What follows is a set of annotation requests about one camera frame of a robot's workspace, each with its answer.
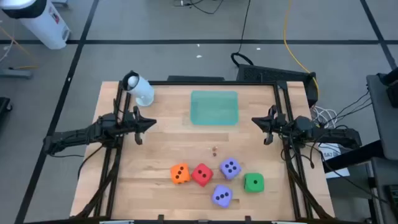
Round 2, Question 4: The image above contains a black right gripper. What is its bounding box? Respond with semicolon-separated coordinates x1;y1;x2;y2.
251;105;295;146

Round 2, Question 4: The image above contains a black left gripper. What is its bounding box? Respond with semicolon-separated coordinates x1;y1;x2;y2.
123;105;157;146

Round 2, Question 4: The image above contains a teal translucent plastic tray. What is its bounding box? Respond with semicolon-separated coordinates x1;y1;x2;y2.
190;90;239;126

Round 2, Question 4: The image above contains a purple foam die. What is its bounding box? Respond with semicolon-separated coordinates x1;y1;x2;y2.
220;157;243;180
211;184;234;209

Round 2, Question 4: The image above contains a green foam die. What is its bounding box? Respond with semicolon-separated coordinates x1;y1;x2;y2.
243;172;266;194

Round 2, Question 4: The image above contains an orange foam die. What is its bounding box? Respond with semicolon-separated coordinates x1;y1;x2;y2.
170;163;191;185

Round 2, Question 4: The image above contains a red foam die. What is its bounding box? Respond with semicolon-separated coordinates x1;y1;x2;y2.
190;162;215;188

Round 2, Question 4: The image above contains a white paper label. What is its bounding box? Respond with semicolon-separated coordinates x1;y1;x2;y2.
317;142;351;180

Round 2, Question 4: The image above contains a black desk beam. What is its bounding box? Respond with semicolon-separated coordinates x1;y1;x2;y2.
322;139;386;174

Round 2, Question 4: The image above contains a grey cart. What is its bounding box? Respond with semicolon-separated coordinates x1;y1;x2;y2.
366;73;398;161

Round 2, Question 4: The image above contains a black object on cart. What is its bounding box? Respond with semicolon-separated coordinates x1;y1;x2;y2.
377;67;398;108

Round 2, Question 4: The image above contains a grey metal stand foot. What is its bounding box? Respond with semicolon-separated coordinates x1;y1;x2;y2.
0;68;34;80

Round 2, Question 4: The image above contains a white cylindrical bin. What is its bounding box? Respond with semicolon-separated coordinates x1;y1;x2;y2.
0;0;72;50

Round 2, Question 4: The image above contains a black caster base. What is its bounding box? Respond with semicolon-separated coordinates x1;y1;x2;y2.
0;96;13;118

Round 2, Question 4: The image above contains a white cable bundle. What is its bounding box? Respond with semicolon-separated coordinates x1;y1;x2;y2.
310;105;338;142

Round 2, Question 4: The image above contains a black aluminium frame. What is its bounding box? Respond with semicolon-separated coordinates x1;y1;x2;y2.
70;80;336;224

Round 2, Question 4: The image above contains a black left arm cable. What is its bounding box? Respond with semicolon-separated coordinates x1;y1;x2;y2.
76;144;105;180

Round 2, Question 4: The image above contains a thick yellow cable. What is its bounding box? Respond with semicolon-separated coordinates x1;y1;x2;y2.
282;0;320;94

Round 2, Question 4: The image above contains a long black cable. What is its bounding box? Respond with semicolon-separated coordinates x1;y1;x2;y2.
230;0;254;68

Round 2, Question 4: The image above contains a curved black cable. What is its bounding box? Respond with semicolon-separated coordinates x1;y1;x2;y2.
173;0;224;15

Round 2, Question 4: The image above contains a thin yellow cable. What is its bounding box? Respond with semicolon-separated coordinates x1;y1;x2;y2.
0;26;40;71

